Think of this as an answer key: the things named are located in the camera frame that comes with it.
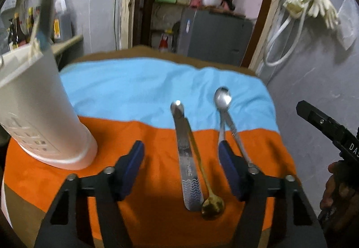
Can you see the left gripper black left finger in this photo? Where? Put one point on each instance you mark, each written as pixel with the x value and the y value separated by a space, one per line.
pixel 67 221

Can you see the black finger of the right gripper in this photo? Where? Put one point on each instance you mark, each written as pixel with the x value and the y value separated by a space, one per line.
pixel 327 125

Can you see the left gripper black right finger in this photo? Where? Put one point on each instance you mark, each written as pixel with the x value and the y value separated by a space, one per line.
pixel 294 223

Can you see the white utensil holder cup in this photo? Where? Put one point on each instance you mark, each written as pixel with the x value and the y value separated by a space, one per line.
pixel 37 113

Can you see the silver fork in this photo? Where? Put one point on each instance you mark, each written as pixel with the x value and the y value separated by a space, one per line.
pixel 45 23

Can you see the right hand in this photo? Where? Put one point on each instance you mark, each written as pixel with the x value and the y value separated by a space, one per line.
pixel 340 197

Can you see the gold spoon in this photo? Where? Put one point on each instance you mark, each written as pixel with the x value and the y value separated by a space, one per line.
pixel 213 206

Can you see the orange cloth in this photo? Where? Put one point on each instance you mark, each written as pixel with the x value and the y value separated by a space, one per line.
pixel 154 212

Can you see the silver butter knife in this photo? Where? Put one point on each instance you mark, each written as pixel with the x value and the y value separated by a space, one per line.
pixel 192 193

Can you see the white rubber gloves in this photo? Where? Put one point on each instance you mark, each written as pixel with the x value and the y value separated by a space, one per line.
pixel 313 8

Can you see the blue cloth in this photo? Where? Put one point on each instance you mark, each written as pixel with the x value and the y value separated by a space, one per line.
pixel 143 89

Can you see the dark soy sauce bottle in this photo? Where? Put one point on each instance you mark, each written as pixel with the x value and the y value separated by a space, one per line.
pixel 16 38

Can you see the large vinegar jug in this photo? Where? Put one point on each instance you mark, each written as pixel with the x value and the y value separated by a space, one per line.
pixel 62 22

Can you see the metal bowl on fridge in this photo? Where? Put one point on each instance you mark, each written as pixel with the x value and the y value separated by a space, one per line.
pixel 211 3

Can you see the red white bottle on floor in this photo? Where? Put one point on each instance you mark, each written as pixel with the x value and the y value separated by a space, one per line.
pixel 165 44

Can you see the clear plastic bag on wall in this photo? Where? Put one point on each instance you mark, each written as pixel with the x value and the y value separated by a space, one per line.
pixel 347 30

